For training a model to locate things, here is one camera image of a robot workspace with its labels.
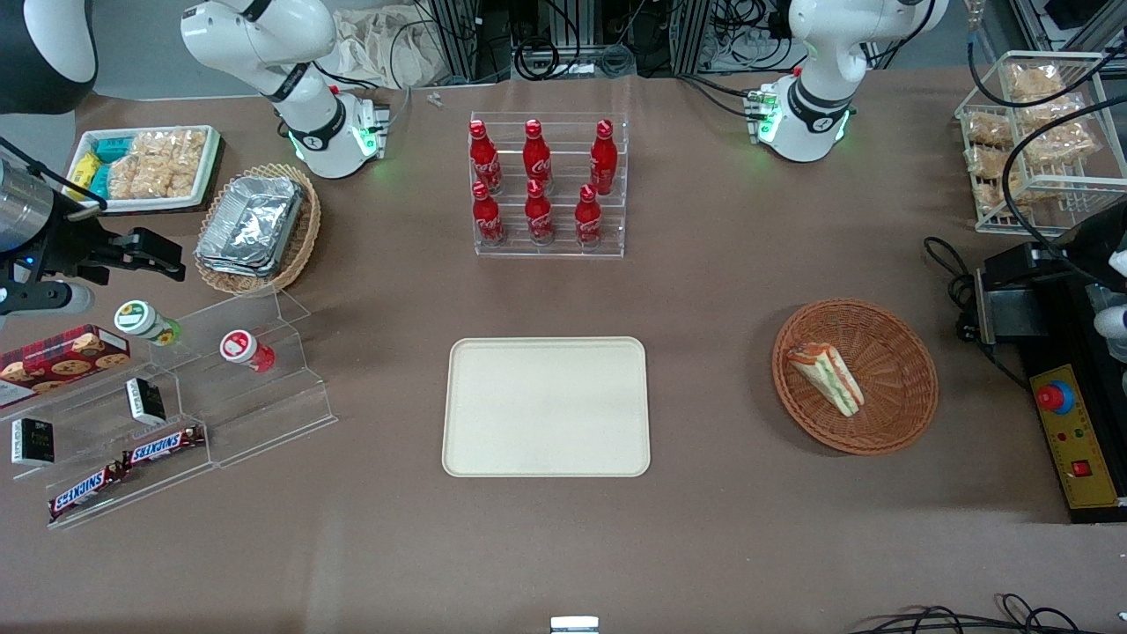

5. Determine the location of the oval light wicker basket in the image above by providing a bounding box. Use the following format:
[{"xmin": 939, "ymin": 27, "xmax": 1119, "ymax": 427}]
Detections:
[{"xmin": 194, "ymin": 163, "xmax": 321, "ymax": 297}]

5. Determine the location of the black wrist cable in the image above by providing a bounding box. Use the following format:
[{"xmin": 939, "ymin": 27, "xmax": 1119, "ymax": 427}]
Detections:
[{"xmin": 0, "ymin": 136, "xmax": 108, "ymax": 212}]

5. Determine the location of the black cable bundle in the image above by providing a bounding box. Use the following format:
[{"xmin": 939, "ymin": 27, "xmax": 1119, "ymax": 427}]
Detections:
[{"xmin": 850, "ymin": 594, "xmax": 1101, "ymax": 634}]

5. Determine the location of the clear acrylic stepped shelf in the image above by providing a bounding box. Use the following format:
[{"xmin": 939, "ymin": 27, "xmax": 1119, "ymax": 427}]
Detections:
[{"xmin": 0, "ymin": 289, "xmax": 338, "ymax": 531}]

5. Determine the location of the red tartan cookie box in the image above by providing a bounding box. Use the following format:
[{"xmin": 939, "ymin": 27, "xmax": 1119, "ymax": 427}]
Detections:
[{"xmin": 0, "ymin": 325, "xmax": 131, "ymax": 408}]

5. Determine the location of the clear bag of fried snacks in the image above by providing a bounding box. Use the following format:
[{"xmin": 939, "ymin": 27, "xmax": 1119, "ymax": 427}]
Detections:
[
  {"xmin": 977, "ymin": 176, "xmax": 1057, "ymax": 214},
  {"xmin": 964, "ymin": 145, "xmax": 1013, "ymax": 181},
  {"xmin": 1021, "ymin": 106, "xmax": 1101, "ymax": 168},
  {"xmin": 1004, "ymin": 63, "xmax": 1071, "ymax": 102},
  {"xmin": 964, "ymin": 114, "xmax": 1015, "ymax": 149}
]

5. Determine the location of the white rectangular snack tray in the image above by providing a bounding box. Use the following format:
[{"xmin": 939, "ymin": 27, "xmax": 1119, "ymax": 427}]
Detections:
[{"xmin": 63, "ymin": 125, "xmax": 223, "ymax": 215}]

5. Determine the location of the cream plastic tray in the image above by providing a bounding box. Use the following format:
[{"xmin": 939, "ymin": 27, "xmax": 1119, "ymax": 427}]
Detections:
[{"xmin": 442, "ymin": 337, "xmax": 652, "ymax": 478}]

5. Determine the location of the green lid yogurt cup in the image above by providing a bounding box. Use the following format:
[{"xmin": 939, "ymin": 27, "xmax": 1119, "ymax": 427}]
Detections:
[{"xmin": 114, "ymin": 300, "xmax": 182, "ymax": 346}]

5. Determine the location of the small black box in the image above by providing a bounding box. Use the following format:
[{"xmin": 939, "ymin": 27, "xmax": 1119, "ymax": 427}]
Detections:
[
  {"xmin": 125, "ymin": 377, "xmax": 166, "ymax": 426},
  {"xmin": 11, "ymin": 418, "xmax": 55, "ymax": 467}
]

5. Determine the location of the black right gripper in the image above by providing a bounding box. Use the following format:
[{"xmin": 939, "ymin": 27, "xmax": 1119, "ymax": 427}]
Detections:
[{"xmin": 33, "ymin": 211, "xmax": 187, "ymax": 288}]

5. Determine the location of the red cola bottle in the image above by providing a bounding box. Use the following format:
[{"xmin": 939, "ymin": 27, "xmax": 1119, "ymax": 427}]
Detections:
[
  {"xmin": 523, "ymin": 119, "xmax": 552, "ymax": 188},
  {"xmin": 575, "ymin": 184, "xmax": 603, "ymax": 248},
  {"xmin": 590, "ymin": 120, "xmax": 618, "ymax": 196},
  {"xmin": 468, "ymin": 120, "xmax": 503, "ymax": 195},
  {"xmin": 472, "ymin": 181, "xmax": 505, "ymax": 247},
  {"xmin": 525, "ymin": 180, "xmax": 555, "ymax": 245}
]

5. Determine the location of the beige cloth bag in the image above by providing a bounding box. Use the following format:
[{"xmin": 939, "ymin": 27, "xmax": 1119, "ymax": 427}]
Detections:
[{"xmin": 330, "ymin": 7, "xmax": 441, "ymax": 89}]

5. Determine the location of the aluminium foil container stack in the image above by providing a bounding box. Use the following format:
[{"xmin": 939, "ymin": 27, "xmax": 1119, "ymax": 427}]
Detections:
[{"xmin": 195, "ymin": 174, "xmax": 305, "ymax": 278}]

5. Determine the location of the triangular sandwich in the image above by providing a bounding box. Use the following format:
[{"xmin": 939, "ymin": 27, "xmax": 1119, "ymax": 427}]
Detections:
[{"xmin": 786, "ymin": 343, "xmax": 866, "ymax": 418}]

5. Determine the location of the coiled black cable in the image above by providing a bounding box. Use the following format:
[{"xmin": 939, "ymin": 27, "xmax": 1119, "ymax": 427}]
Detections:
[{"xmin": 515, "ymin": 40, "xmax": 561, "ymax": 78}]

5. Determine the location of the Snickers chocolate bar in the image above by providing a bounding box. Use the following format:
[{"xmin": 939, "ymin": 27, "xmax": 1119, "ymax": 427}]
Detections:
[
  {"xmin": 48, "ymin": 464, "xmax": 124, "ymax": 520},
  {"xmin": 121, "ymin": 426, "xmax": 205, "ymax": 468}
]

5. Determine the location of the black yellow emergency stop box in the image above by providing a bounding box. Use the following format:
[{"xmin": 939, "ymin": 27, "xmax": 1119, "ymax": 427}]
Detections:
[{"xmin": 1020, "ymin": 348, "xmax": 1127, "ymax": 525}]

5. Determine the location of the white wire rack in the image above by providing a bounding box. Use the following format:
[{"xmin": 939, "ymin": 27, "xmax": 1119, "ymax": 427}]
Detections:
[{"xmin": 955, "ymin": 50, "xmax": 1127, "ymax": 236}]

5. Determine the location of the red lid yogurt cup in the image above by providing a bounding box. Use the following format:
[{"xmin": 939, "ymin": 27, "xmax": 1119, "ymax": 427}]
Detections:
[{"xmin": 220, "ymin": 329, "xmax": 276, "ymax": 373}]

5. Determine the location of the black grey device box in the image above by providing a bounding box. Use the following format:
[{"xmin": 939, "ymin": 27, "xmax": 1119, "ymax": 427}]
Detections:
[{"xmin": 973, "ymin": 242, "xmax": 1077, "ymax": 346}]

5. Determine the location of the round brown wicker basket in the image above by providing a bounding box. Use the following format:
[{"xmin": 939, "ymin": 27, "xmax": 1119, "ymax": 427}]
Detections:
[{"xmin": 772, "ymin": 299, "xmax": 939, "ymax": 456}]

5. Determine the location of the clear acrylic bottle rack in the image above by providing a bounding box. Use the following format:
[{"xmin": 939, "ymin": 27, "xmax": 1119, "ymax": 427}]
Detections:
[{"xmin": 469, "ymin": 112, "xmax": 631, "ymax": 259}]

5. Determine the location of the clear bag of rice crackers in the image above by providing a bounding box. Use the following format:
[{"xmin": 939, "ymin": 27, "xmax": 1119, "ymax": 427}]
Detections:
[{"xmin": 107, "ymin": 129, "xmax": 208, "ymax": 200}]

